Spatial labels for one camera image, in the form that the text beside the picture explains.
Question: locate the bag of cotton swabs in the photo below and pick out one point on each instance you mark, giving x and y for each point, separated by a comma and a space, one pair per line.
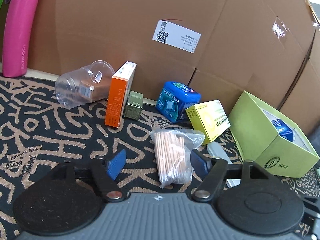
172, 154

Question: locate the white shipping label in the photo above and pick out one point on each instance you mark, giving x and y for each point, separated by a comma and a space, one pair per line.
176, 36

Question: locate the blue plastic gum container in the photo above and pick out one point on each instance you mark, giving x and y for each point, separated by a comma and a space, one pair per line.
174, 99

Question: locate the white orange medicine box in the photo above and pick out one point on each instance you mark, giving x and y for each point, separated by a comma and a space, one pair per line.
119, 91

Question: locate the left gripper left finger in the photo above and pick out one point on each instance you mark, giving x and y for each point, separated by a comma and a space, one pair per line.
104, 171

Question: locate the patterned black beige carpet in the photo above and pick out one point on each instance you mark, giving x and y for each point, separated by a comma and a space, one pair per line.
37, 133

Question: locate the clear plastic jar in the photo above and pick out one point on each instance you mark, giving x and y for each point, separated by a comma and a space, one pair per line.
85, 85

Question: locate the olive green small cube box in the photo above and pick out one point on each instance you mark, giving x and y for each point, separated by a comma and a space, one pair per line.
134, 106

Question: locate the yellow medicine box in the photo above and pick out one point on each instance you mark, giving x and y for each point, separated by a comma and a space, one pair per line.
208, 118

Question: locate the pink thermos bottle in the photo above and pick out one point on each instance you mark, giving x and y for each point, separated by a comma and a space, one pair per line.
17, 32

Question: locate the blue medicine box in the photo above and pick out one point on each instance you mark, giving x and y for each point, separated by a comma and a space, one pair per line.
283, 130

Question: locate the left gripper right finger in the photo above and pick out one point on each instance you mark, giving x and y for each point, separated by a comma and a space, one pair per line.
212, 172

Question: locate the light green cardboard box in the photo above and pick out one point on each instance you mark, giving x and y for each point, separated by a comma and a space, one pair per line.
257, 138

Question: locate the large brown cardboard sheet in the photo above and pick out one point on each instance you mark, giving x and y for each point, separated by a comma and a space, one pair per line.
221, 48

